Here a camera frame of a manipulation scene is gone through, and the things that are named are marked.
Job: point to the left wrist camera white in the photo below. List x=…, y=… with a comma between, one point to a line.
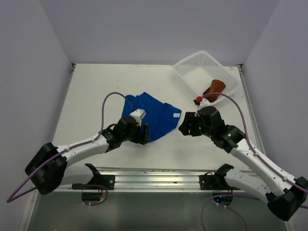
x=138, y=115

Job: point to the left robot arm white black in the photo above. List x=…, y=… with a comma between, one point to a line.
x=46, y=169

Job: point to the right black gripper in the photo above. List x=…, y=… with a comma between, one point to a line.
x=189, y=119

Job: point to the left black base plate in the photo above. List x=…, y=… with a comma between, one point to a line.
x=107, y=181

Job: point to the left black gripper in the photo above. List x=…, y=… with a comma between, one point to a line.
x=138, y=138

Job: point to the aluminium front rail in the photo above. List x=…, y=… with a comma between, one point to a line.
x=137, y=180

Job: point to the white plastic basket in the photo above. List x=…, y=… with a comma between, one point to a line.
x=197, y=71

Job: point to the blue towel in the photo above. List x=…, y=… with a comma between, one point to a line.
x=161, y=117

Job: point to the brown orange towel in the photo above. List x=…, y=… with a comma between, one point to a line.
x=216, y=86

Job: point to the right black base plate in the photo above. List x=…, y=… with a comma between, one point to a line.
x=215, y=181

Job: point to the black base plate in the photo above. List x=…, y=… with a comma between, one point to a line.
x=107, y=181
x=215, y=181

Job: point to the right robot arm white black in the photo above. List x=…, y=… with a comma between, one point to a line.
x=282, y=192

